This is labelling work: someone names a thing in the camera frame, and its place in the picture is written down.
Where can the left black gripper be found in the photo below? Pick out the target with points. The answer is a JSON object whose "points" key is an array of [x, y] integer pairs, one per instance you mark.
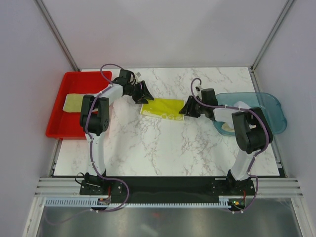
{"points": [[144, 93]]}

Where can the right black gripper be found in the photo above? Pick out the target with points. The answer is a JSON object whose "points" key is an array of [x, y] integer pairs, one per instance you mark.
{"points": [[186, 110]]}

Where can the yellow patterned towel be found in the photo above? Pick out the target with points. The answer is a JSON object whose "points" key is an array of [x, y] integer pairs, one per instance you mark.
{"points": [[164, 109]]}

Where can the grey frog towel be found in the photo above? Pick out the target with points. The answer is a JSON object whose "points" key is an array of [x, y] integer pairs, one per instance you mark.
{"points": [[73, 103]]}

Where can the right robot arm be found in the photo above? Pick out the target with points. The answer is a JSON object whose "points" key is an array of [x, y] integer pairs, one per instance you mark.
{"points": [[251, 129]]}

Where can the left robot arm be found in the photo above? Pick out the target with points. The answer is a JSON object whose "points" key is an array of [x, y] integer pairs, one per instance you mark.
{"points": [[95, 114]]}

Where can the cream towel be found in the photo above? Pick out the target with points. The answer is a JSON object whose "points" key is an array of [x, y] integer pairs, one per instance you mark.
{"points": [[225, 127]]}

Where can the blue transparent plastic tub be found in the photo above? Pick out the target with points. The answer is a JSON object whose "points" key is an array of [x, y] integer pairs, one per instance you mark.
{"points": [[270, 106]]}

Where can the red plastic bin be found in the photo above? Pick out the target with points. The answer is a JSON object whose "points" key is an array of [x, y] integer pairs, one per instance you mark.
{"points": [[63, 125]]}

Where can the right aluminium frame post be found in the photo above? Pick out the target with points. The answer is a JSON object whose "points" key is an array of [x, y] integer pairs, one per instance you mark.
{"points": [[274, 30]]}

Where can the aluminium frame post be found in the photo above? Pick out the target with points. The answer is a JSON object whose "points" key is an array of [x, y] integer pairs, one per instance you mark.
{"points": [[56, 33], [274, 30]]}

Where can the white cable duct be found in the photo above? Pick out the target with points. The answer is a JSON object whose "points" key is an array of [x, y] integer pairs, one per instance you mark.
{"points": [[94, 202]]}

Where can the aluminium front rail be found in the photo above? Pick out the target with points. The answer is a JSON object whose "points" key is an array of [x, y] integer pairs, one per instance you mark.
{"points": [[268, 188]]}

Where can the left aluminium frame post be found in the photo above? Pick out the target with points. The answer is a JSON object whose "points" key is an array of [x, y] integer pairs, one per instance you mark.
{"points": [[56, 33]]}

